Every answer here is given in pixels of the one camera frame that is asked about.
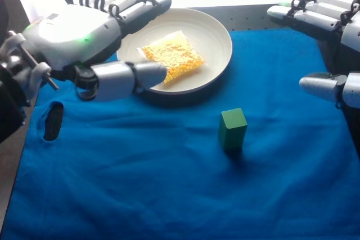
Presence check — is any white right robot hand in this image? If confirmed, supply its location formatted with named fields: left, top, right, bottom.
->
left=266, top=0, right=360, bottom=110

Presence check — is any green cube block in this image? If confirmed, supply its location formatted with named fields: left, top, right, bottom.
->
left=218, top=107, right=248, bottom=151

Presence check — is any bag of yellow BB pellets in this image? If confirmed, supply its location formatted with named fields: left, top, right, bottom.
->
left=137, top=30, right=209, bottom=85

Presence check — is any white round plate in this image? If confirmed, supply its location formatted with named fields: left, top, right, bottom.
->
left=116, top=7, right=233, bottom=94

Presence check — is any blue cloth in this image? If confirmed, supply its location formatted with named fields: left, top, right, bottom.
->
left=0, top=28, right=360, bottom=240

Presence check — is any black curtain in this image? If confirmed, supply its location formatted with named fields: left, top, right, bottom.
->
left=0, top=0, right=30, bottom=41

